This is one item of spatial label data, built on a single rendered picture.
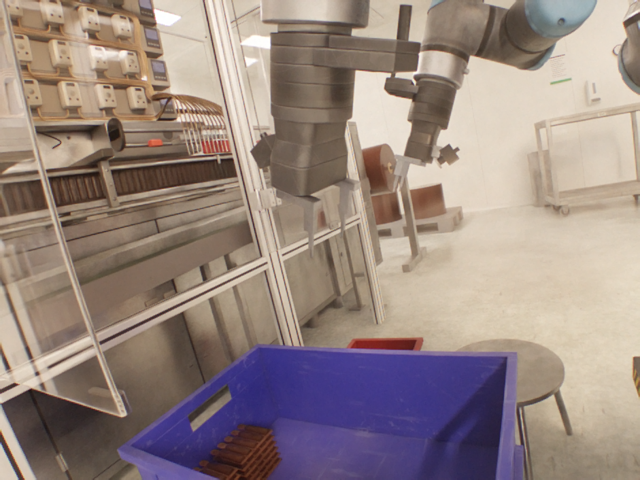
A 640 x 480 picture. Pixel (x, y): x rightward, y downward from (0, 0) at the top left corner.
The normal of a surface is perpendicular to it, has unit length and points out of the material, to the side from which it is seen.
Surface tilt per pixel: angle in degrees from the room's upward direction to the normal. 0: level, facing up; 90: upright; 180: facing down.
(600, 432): 0
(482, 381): 90
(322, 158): 111
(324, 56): 97
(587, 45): 90
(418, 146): 84
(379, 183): 116
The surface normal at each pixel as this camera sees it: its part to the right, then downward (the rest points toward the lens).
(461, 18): -0.10, 0.22
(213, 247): 0.86, -0.10
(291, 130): -0.59, 0.53
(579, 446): -0.21, -0.96
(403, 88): -0.37, 0.12
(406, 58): 0.80, 0.33
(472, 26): -0.16, 0.44
